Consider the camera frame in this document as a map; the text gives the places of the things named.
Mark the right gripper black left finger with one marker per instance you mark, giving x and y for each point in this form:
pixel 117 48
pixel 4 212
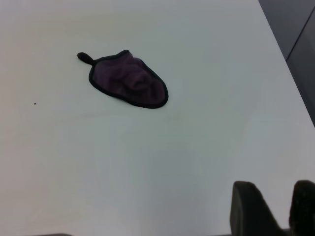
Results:
pixel 251 214

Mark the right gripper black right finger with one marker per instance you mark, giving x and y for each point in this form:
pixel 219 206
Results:
pixel 304 211

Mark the purple cloth with black trim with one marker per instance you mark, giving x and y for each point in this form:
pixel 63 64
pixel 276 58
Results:
pixel 128 81

